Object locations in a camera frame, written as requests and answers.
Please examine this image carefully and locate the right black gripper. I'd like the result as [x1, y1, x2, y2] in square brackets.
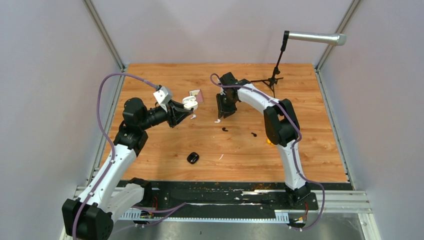
[216, 92, 237, 119]

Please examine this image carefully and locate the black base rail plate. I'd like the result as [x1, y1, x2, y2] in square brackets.
[135, 180, 328, 223]

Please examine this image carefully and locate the pink card box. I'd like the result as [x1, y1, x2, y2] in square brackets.
[189, 89, 204, 105]

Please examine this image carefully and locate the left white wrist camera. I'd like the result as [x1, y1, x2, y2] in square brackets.
[153, 86, 173, 113]

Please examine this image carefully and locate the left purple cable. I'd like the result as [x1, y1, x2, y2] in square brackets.
[71, 72, 163, 240]

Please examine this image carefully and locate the white earbud charging case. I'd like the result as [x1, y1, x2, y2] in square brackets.
[182, 95, 199, 111]

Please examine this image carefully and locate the black earbud charging case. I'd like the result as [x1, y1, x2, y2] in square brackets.
[187, 152, 200, 165]

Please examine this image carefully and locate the silver microphone tube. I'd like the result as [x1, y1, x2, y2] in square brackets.
[283, 31, 347, 46]

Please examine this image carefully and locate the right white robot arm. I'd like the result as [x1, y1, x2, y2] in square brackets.
[210, 72, 311, 209]

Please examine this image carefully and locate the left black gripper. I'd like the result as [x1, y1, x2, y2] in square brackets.
[139, 99, 193, 131]

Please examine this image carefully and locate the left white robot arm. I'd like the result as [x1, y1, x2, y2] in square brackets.
[62, 96, 198, 240]

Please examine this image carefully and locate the black tripod stand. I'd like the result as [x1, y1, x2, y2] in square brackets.
[251, 30, 290, 97]

